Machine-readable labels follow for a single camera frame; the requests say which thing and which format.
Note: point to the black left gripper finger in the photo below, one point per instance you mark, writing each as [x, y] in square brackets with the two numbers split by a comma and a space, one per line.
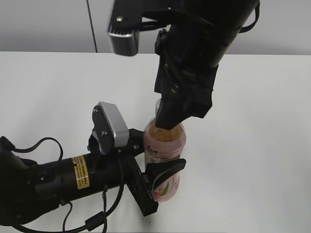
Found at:
[136, 140]
[163, 178]

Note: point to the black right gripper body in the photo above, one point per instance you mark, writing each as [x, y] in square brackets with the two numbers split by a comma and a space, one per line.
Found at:
[186, 69]

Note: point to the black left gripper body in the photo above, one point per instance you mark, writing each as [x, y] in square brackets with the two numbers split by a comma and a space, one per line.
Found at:
[136, 182]

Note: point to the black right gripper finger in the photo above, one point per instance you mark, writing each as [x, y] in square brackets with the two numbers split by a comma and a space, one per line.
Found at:
[171, 112]

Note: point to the pink oolong tea bottle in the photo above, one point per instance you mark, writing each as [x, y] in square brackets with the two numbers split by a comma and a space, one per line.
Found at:
[160, 146]

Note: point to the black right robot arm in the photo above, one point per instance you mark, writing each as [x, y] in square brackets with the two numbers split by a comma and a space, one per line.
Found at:
[222, 19]

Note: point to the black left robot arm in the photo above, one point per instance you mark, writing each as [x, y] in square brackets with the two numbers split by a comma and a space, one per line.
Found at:
[29, 190]

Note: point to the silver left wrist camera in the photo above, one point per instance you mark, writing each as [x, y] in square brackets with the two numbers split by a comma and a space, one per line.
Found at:
[110, 133]

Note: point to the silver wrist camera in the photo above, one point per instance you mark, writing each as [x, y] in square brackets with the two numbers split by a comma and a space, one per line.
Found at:
[125, 26]
[110, 133]

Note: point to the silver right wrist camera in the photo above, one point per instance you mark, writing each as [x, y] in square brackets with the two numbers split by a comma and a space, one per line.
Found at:
[125, 26]

